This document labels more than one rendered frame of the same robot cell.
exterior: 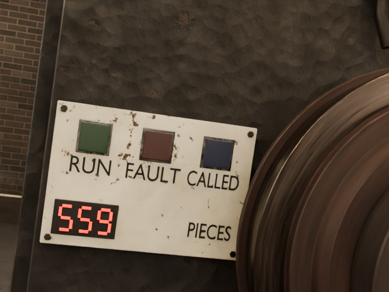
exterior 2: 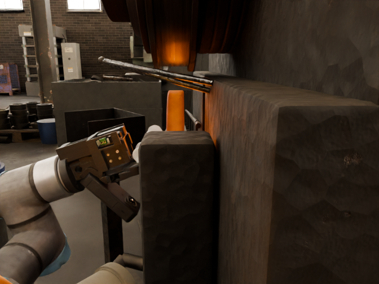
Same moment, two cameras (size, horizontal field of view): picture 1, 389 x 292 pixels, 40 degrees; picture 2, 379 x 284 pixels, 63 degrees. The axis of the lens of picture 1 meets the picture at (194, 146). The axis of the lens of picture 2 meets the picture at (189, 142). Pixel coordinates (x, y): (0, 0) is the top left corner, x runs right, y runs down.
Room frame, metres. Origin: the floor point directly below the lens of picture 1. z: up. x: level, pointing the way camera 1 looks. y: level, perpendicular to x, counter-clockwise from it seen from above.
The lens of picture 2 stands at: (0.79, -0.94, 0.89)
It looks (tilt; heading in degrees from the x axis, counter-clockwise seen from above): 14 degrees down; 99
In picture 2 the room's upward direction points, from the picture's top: straight up
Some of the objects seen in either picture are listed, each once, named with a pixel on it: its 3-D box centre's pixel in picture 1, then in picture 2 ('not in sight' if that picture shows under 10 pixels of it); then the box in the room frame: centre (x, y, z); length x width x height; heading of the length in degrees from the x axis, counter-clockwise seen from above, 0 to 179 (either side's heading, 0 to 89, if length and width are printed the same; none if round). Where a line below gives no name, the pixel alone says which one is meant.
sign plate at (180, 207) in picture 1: (150, 183); not in sight; (0.70, 0.05, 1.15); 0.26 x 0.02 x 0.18; 101
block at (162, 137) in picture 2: not in sight; (180, 215); (0.71, -0.53, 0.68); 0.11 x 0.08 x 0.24; 11
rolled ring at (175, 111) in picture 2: not in sight; (176, 133); (0.66, -0.30, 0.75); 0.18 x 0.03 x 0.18; 100
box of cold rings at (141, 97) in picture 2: not in sight; (114, 112); (-0.55, 2.26, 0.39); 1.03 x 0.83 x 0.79; 15
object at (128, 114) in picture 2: not in sight; (109, 204); (0.30, 0.13, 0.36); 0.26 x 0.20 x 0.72; 136
